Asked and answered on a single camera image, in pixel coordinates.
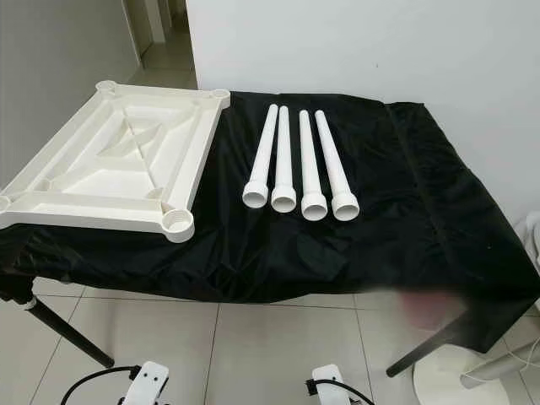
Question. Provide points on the white plastic table top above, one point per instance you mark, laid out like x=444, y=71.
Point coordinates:
x=135, y=169

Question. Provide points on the white plastic table leg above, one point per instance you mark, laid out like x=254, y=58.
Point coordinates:
x=309, y=160
x=284, y=156
x=265, y=152
x=333, y=160

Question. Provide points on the pink round object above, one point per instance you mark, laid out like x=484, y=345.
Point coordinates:
x=426, y=310

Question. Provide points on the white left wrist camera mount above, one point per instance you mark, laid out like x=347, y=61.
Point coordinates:
x=152, y=384

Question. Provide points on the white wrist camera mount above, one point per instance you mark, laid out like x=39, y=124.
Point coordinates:
x=152, y=384
x=329, y=384

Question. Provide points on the white door frame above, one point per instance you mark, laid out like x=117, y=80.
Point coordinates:
x=156, y=21

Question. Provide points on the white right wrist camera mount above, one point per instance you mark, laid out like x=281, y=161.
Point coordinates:
x=329, y=384

